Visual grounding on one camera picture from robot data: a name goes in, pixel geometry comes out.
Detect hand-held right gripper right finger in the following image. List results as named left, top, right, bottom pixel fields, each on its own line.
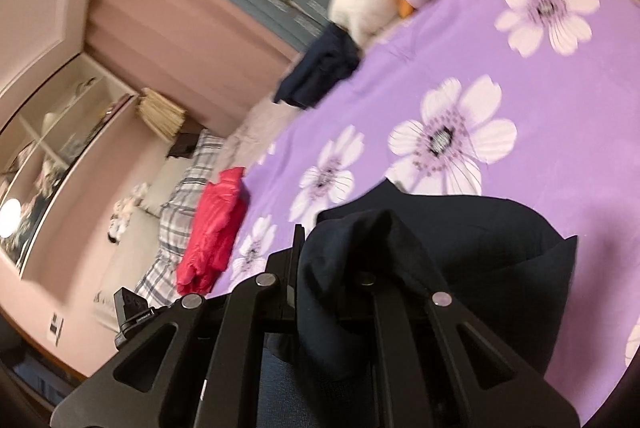
left=350, top=271, right=582, bottom=428

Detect purple floral blanket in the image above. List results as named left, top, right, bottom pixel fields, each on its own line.
left=205, top=0, right=640, bottom=369

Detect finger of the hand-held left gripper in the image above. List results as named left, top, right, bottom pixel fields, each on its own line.
left=265, top=223, right=307, bottom=324

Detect pink curtain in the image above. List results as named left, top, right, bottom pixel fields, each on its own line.
left=85, top=0, right=501, bottom=134

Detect red down jacket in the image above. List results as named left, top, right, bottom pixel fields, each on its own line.
left=175, top=167, right=248, bottom=295

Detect navy zip jacket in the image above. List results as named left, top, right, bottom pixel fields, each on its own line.
left=298, top=178, right=579, bottom=381

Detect folded navy garment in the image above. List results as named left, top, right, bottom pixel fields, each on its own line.
left=272, top=24, right=362, bottom=110

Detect cluster of small plush toys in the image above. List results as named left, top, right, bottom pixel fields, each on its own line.
left=107, top=183, right=151, bottom=241

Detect dark brown cloth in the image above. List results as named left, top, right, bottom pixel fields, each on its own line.
left=167, top=132, right=201, bottom=158

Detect wall display shelf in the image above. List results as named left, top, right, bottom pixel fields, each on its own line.
left=0, top=53, right=138, bottom=279

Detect grey plaid pillow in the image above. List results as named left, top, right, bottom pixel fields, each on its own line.
left=132, top=131, right=226, bottom=309

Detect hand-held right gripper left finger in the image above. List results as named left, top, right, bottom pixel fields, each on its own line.
left=50, top=272, right=282, bottom=428

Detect beige pillow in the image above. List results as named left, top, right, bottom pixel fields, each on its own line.
left=92, top=208, right=166, bottom=324
left=137, top=158, right=193, bottom=219

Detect beige quilt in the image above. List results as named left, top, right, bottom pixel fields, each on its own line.
left=215, top=101, right=301, bottom=169

